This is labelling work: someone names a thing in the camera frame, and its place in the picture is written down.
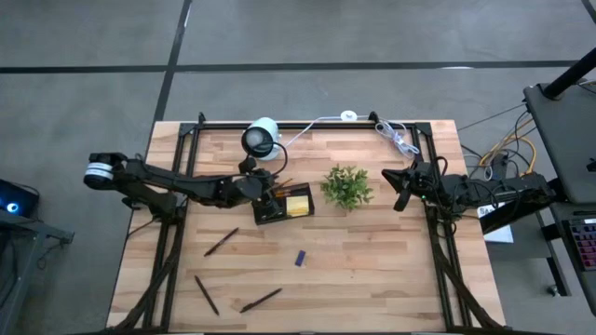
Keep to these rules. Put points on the blue eraser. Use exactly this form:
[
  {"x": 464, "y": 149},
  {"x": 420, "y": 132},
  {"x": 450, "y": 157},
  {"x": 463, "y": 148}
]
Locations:
[{"x": 300, "y": 258}]

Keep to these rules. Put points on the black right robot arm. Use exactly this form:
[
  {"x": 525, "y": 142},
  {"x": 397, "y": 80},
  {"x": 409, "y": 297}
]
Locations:
[{"x": 493, "y": 193}]

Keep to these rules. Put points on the black rolling desk base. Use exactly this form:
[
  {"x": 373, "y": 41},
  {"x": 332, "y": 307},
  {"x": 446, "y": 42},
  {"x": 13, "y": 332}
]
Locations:
[{"x": 559, "y": 279}]

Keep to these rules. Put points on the black power adapter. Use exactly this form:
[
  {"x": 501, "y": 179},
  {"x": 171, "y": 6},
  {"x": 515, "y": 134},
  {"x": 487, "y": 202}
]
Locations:
[{"x": 499, "y": 165}]

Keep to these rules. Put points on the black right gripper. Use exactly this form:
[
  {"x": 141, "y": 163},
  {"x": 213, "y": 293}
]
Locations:
[{"x": 416, "y": 183}]

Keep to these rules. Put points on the desk caster wheel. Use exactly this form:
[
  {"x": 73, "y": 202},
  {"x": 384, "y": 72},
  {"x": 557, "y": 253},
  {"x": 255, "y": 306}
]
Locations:
[{"x": 553, "y": 291}]

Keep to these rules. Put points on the black pen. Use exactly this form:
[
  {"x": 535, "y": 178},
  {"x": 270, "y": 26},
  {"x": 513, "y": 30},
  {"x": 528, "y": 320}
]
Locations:
[
  {"x": 207, "y": 295},
  {"x": 261, "y": 300},
  {"x": 221, "y": 242}
]

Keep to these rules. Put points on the white paper sheet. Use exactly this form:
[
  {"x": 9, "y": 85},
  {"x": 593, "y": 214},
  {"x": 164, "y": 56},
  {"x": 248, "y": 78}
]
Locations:
[{"x": 500, "y": 236}]

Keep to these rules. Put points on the potted green plant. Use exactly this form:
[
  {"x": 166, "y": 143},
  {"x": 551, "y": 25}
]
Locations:
[{"x": 347, "y": 186}]

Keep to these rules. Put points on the black side desk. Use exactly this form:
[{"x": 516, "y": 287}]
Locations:
[{"x": 568, "y": 139}]

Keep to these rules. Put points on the computer tower blue light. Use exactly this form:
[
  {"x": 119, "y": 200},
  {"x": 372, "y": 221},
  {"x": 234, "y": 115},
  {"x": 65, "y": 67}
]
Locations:
[{"x": 14, "y": 197}]

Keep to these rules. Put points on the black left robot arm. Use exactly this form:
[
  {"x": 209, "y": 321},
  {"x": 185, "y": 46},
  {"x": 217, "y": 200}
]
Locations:
[{"x": 163, "y": 181}]

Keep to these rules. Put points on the white desk lamp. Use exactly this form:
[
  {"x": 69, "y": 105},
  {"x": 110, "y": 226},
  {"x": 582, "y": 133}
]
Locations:
[{"x": 261, "y": 139}]

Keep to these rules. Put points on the grey metal floor stand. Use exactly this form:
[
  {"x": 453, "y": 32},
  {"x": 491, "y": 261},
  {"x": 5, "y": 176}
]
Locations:
[{"x": 28, "y": 260}]

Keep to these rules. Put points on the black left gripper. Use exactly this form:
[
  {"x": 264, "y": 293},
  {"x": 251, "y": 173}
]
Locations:
[{"x": 251, "y": 183}]

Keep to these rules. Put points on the black monitor pole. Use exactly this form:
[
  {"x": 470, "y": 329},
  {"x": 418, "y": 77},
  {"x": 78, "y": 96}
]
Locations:
[{"x": 570, "y": 74}]

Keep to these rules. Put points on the black aluminium table frame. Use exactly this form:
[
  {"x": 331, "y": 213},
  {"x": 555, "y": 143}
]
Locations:
[{"x": 302, "y": 125}]

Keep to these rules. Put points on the backlit keyboard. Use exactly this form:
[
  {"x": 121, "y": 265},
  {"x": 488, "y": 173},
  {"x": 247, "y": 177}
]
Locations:
[{"x": 584, "y": 242}]

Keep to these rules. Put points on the black mesh desk organizer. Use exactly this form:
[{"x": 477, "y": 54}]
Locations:
[{"x": 300, "y": 190}]

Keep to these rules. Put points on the yellow sticky note pad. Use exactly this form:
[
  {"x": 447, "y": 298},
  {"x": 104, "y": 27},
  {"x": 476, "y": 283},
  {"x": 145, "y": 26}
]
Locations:
[{"x": 298, "y": 206}]

